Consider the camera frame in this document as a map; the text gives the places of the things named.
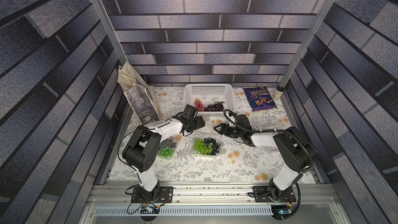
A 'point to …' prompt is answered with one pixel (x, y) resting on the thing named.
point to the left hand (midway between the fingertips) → (203, 123)
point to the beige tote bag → (141, 95)
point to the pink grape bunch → (199, 106)
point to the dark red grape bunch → (215, 107)
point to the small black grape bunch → (168, 142)
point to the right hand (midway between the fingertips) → (216, 128)
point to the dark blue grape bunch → (215, 146)
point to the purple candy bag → (259, 98)
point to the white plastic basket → (210, 99)
